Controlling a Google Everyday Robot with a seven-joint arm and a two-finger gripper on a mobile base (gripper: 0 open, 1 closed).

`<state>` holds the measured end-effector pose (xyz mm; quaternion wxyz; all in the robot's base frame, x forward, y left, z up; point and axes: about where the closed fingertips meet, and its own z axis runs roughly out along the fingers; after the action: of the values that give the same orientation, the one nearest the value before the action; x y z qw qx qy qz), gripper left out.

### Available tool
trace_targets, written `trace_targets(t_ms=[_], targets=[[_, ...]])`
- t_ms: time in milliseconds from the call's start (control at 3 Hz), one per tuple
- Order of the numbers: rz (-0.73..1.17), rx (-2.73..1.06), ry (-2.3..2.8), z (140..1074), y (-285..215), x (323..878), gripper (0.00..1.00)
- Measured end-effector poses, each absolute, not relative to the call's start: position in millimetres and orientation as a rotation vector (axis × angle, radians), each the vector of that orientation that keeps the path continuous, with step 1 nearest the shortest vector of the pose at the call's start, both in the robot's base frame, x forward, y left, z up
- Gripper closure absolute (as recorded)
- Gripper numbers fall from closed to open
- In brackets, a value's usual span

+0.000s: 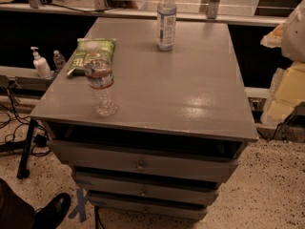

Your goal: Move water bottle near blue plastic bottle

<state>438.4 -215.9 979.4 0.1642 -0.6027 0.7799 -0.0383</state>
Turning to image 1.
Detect middle drawer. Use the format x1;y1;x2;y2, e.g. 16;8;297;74
73;171;218;205

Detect blue label plastic bottle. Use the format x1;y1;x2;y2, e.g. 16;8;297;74
157;0;177;51

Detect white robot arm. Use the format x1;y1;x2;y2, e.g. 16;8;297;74
260;0;305;126

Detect dark trouser leg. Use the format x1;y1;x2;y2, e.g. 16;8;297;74
0;179;34;229

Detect drawer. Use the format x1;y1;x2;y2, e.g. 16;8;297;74
73;171;218;205
50;140;238;183
88;193;207;220

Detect grey drawer cabinet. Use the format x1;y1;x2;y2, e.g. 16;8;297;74
30;16;259;221

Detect black shoe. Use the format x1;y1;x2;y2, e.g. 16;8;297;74
32;193;71;229

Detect black floor cables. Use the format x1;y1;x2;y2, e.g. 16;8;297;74
0;79;51;157

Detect black stand leg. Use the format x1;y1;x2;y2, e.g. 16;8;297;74
17;119;37;179

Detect white pump dispenser bottle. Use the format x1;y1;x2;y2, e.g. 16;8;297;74
30;47;51;78

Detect green Kettle chips bag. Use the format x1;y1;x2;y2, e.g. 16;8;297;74
67;38;116;76

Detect blue tape cross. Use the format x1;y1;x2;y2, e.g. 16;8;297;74
68;179;107;223

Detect top drawer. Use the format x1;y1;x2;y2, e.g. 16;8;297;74
50;140;238;183

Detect clear water bottle red label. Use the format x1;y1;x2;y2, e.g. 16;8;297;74
83;41;117;116

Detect bottom drawer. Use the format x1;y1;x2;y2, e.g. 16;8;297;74
88;193;207;220

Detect small clear bottle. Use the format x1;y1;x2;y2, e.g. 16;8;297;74
53;51;66;70

